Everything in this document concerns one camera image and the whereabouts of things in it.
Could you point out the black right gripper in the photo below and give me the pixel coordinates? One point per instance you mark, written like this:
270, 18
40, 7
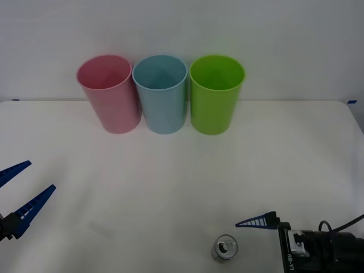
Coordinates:
287, 247

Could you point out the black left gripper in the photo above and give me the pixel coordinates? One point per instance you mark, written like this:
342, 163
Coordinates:
3, 230

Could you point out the silver drink can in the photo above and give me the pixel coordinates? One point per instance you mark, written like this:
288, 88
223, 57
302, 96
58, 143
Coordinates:
225, 248

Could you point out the silver and black right arm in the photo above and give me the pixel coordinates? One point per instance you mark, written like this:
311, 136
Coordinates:
341, 247

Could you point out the green plastic bin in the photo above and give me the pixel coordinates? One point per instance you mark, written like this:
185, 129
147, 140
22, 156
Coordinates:
213, 113

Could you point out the pink plastic bin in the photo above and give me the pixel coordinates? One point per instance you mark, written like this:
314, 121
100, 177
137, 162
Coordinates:
116, 113

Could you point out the pale blue plastic bin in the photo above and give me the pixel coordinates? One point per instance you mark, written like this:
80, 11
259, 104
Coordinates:
165, 113

